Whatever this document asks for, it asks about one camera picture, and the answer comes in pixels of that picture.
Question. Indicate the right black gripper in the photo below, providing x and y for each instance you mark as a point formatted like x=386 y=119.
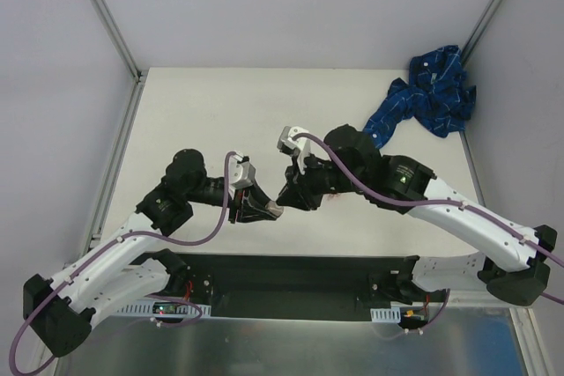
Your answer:
x=306 y=184

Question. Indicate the left white cable duct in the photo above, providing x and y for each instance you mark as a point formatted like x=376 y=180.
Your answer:
x=163 y=309

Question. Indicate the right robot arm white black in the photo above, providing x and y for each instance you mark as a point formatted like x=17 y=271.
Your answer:
x=510 y=261

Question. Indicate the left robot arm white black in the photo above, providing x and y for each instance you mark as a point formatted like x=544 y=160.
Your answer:
x=64 y=309

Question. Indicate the aluminium frame post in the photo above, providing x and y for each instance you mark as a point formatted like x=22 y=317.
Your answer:
x=114 y=33
x=485 y=19

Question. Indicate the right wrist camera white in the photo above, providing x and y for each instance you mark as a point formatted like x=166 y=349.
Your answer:
x=292 y=142

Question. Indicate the white cable duct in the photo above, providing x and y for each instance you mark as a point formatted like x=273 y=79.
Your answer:
x=397 y=314
x=163 y=309

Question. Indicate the right white cable duct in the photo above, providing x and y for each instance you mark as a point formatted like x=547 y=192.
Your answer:
x=397 y=314

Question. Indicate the mannequin hand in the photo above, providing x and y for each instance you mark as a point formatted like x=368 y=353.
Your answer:
x=333 y=196

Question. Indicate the left aluminium frame post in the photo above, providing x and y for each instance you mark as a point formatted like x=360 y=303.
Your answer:
x=114 y=33

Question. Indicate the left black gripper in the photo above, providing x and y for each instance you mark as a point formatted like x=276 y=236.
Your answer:
x=237 y=207

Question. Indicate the right aluminium frame post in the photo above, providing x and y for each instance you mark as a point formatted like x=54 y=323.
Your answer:
x=485 y=19

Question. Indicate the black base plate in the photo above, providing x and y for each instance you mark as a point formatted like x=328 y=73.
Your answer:
x=312 y=288

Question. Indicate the blue plaid shirt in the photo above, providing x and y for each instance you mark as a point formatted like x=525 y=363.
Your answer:
x=435 y=94

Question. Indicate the clear nail polish bottle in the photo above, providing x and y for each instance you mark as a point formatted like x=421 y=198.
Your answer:
x=274 y=209

